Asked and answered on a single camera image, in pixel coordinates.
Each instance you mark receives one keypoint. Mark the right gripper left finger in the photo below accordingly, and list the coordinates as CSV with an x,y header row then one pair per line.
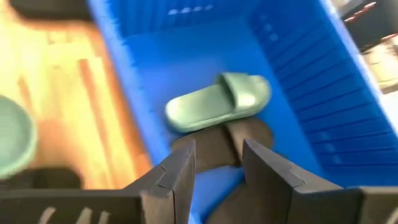
x,y
174,186

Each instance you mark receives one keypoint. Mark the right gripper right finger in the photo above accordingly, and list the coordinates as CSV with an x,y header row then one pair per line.
x,y
273,193

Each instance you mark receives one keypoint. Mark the black slide sandal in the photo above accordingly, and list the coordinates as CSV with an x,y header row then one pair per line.
x,y
217,149

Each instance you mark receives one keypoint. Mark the green slide sandal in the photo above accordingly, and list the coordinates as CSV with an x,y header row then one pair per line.
x,y
217,102
15,140

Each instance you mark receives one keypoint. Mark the blue plastic bin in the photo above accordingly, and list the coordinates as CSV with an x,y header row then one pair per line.
x,y
192,56

